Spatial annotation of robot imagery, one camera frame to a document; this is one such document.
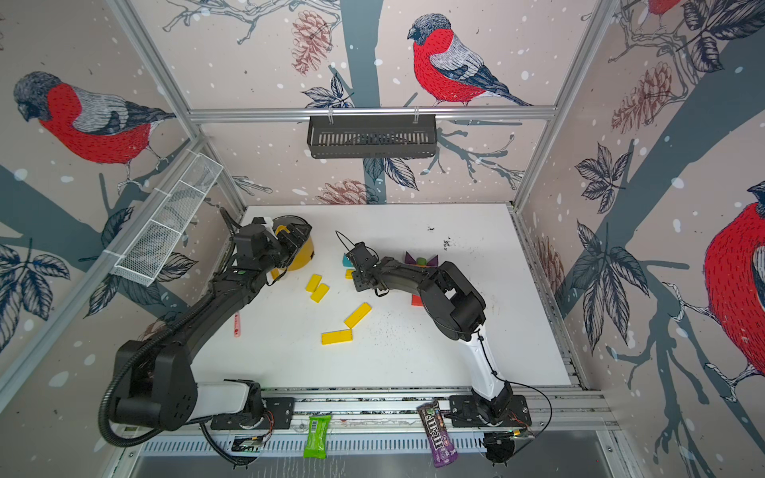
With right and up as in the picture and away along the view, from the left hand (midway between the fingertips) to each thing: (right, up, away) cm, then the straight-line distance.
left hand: (311, 227), depth 84 cm
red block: (+31, -23, +10) cm, 40 cm away
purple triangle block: (+29, -11, +18) cm, 36 cm away
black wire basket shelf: (+16, +34, +23) cm, 44 cm away
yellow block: (+8, -16, +17) cm, 25 cm away
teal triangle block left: (+7, -12, +19) cm, 24 cm away
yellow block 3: (-1, -21, +12) cm, 25 cm away
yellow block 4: (-4, -19, +15) cm, 24 cm away
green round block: (+34, -12, +20) cm, 41 cm away
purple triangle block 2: (+38, -12, +18) cm, 44 cm away
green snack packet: (+5, -52, -15) cm, 54 cm away
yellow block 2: (+13, -27, +7) cm, 31 cm away
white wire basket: (-45, -6, -4) cm, 45 cm away
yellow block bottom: (+7, -32, +2) cm, 33 cm away
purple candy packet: (+35, -52, -15) cm, 65 cm away
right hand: (+14, -16, +17) cm, 27 cm away
